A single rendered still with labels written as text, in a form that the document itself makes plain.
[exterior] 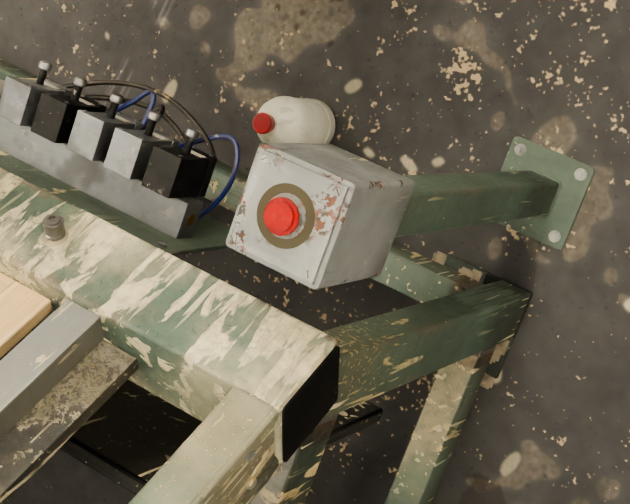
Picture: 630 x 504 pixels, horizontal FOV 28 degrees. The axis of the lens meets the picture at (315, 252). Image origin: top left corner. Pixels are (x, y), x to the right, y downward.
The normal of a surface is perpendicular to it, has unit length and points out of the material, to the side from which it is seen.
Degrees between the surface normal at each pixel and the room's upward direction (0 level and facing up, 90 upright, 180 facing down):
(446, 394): 0
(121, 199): 0
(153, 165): 0
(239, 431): 54
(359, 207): 90
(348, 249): 90
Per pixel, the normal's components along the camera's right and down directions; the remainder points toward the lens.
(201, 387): -0.55, 0.59
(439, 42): -0.44, 0.07
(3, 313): 0.01, -0.70
